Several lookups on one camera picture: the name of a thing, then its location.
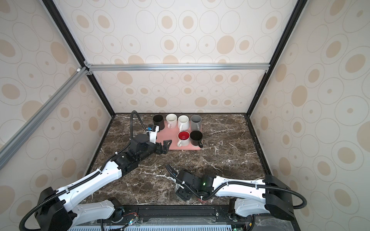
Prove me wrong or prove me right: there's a tall grey mug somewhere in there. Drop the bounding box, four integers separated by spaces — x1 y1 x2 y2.
190 115 202 131

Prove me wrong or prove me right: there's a black frame post left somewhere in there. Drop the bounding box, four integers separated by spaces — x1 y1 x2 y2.
41 0 116 117

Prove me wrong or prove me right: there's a silver aluminium rail left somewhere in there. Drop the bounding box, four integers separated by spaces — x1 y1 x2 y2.
1 67 87 168

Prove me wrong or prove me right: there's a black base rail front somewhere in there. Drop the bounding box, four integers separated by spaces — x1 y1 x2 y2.
50 203 301 231

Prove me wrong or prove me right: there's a white mug front row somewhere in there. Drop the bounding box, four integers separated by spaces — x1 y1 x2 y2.
177 131 190 147

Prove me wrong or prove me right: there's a pale pink mug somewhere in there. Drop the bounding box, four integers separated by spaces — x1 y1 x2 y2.
166 114 177 129

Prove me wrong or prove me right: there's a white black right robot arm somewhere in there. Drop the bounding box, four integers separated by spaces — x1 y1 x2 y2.
166 165 307 221

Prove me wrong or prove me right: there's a white mug with handle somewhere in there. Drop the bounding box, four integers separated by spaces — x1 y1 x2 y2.
177 115 190 131

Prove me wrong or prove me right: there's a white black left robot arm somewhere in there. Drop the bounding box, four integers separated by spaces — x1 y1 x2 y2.
19 134 172 231

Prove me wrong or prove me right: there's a white black upside-down mug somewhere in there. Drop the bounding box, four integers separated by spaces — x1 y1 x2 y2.
190 131 203 148

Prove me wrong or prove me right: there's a silver aluminium rail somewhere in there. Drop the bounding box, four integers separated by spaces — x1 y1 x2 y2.
87 63 270 71
1 67 87 168

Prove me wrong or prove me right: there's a black mug white rim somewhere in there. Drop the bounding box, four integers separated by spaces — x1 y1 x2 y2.
153 115 165 131

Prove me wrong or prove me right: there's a silver aluminium rail back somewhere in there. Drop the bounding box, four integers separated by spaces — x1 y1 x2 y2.
87 63 270 71

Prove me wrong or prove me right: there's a pink rectangular tray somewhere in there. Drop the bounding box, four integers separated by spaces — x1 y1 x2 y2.
156 121 201 150

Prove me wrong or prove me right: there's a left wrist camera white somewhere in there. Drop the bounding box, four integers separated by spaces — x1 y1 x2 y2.
147 124 160 144

